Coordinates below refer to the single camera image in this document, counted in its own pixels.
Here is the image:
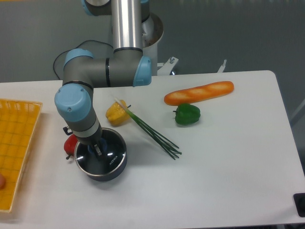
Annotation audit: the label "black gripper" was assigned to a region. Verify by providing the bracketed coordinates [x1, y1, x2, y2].
[63, 125, 102, 156]

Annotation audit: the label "blue saucepan with handle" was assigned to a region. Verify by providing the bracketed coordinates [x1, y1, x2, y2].
[74, 128, 128, 182]

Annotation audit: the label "red bell pepper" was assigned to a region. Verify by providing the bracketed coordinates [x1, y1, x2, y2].
[63, 134, 78, 160]

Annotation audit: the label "green onion stalks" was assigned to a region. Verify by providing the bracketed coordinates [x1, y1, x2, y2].
[114, 98, 182, 160]

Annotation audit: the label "green bell pepper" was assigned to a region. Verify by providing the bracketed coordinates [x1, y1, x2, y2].
[174, 104, 201, 125]

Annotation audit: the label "glass lid blue knob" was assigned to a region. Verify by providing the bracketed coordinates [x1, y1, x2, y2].
[74, 128, 127, 177]

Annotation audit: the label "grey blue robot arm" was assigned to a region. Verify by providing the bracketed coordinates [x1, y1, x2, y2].
[54, 0, 152, 155]

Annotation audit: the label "black object at table edge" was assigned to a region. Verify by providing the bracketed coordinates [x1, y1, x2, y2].
[293, 193, 305, 218]

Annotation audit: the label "black cable on floor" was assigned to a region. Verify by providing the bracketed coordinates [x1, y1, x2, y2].
[52, 39, 115, 80]

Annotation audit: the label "yellow bell pepper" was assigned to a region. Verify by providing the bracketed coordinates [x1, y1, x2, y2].
[105, 102, 130, 126]

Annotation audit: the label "yellow wicker basket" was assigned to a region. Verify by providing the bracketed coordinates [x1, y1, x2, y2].
[0, 99, 42, 213]

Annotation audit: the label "orange baguette bread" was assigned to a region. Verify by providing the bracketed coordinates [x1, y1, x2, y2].
[163, 81, 234, 105]

